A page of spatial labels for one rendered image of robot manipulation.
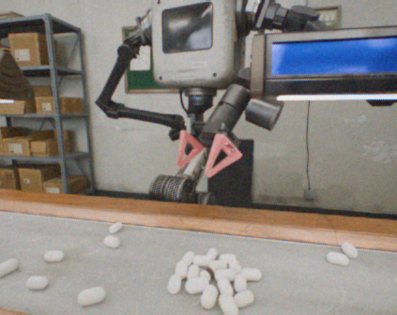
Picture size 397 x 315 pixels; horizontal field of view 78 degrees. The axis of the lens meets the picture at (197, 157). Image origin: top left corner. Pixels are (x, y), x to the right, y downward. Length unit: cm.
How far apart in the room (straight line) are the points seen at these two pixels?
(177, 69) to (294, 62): 73
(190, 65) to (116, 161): 210
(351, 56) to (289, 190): 229
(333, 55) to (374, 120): 231
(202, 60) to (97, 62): 214
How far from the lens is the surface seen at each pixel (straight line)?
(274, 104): 52
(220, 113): 51
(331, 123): 251
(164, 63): 102
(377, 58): 32
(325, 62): 30
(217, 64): 93
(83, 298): 44
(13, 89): 48
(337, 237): 64
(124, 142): 282
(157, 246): 56
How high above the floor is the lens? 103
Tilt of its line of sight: 11 degrees down
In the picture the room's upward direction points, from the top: straight up
